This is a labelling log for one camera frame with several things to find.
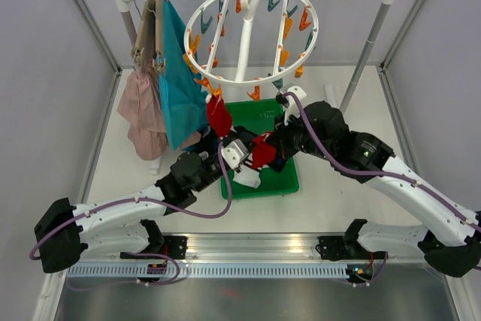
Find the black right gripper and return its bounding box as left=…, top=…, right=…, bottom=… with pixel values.
left=265, top=108, right=334, bottom=162

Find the red christmas sock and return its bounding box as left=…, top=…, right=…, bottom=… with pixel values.
left=251, top=132, right=277, bottom=169
left=205, top=94, right=233, bottom=138

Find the orange clothes peg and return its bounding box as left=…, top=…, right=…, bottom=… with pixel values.
left=247, top=86, right=261, bottom=101
left=207, top=84, right=222, bottom=99

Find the white sock with black stripes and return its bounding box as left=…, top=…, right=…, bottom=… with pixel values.
left=233, top=167, right=261, bottom=189

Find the white round clip hanger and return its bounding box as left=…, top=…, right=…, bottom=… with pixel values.
left=183, top=0, right=319, bottom=86

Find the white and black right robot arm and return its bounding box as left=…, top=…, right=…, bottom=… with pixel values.
left=268, top=92, right=480, bottom=277

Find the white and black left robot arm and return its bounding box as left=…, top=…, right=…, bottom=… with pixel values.
left=29, top=126, right=258, bottom=274

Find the beige clothes hanger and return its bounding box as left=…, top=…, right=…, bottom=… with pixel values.
left=131, top=0, right=165, bottom=74

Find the green plastic tray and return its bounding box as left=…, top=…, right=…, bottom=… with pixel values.
left=226, top=99, right=299, bottom=200

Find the black sock with blue pattern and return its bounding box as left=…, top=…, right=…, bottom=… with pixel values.
left=194, top=125, right=240, bottom=160

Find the teal clothes peg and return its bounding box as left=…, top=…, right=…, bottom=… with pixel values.
left=270, top=74, right=283, bottom=89

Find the teal hanging garment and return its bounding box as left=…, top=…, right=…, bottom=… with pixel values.
left=159, top=1, right=207, bottom=150

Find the orange peg on crossbar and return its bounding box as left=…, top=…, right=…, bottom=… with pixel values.
left=278, top=47, right=289, bottom=68

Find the pink hanging garment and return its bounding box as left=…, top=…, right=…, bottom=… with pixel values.
left=117, top=64, right=168, bottom=161

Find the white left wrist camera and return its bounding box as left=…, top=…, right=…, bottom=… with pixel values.
left=221, top=139, right=250, bottom=169

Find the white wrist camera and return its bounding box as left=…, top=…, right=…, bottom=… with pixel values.
left=221, top=139, right=250, bottom=169
left=276, top=84, right=307, bottom=126

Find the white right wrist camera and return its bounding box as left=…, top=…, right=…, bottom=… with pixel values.
left=276, top=84, right=307, bottom=126

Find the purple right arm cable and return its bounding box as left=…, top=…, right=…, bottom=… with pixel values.
left=281, top=90, right=481, bottom=234

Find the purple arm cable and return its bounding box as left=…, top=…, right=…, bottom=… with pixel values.
left=29, top=139, right=233, bottom=260
left=281, top=90, right=481, bottom=234

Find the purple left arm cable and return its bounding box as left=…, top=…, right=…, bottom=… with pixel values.
left=29, top=139, right=233, bottom=260

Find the aluminium mounting rail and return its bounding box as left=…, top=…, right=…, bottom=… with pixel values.
left=67, top=232, right=461, bottom=262

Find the white slotted cable duct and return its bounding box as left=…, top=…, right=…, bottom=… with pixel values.
left=67, top=262, right=349, bottom=280

